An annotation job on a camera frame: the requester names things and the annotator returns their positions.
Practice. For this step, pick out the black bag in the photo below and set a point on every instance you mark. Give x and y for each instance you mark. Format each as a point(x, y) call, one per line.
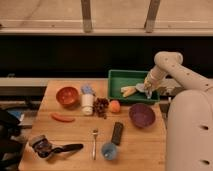
point(9, 148)

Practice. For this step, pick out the yellow banana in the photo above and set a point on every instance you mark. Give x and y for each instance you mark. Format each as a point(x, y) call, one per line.
point(128, 91)

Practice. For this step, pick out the black remote bar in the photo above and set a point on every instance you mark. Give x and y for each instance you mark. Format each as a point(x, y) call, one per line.
point(117, 133)

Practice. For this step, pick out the dark red grapes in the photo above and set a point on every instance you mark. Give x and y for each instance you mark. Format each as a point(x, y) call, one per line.
point(100, 106)

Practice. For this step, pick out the red chili pepper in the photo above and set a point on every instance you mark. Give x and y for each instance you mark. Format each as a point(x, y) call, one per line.
point(61, 118)

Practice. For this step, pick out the purple bowl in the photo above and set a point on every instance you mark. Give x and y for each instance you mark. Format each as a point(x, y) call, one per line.
point(141, 115)

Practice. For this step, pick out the orange fruit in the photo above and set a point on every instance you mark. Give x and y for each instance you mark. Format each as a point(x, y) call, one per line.
point(114, 106)

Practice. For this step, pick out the white cup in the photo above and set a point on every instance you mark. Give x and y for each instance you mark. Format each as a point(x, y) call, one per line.
point(87, 104)

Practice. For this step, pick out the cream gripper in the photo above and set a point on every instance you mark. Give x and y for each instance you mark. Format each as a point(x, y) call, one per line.
point(149, 86)

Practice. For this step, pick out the dark snack packet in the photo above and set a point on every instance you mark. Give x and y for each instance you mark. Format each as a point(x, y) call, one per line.
point(40, 144)

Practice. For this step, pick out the small blue cup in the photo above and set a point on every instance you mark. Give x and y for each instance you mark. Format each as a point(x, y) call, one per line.
point(109, 151)

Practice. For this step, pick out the metal fork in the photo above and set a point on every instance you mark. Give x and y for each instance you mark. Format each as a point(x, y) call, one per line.
point(95, 135)

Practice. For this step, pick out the light blue towel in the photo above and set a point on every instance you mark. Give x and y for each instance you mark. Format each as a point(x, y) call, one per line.
point(143, 89)

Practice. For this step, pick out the green plastic tray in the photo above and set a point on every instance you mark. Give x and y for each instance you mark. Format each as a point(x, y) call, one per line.
point(122, 78)

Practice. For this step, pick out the blue sponge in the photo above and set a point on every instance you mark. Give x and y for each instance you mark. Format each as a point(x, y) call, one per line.
point(86, 89)

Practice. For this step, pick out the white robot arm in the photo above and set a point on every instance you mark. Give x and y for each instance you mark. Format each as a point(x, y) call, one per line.
point(189, 139)

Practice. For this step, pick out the red bowl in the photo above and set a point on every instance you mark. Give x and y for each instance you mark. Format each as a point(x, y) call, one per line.
point(67, 96)

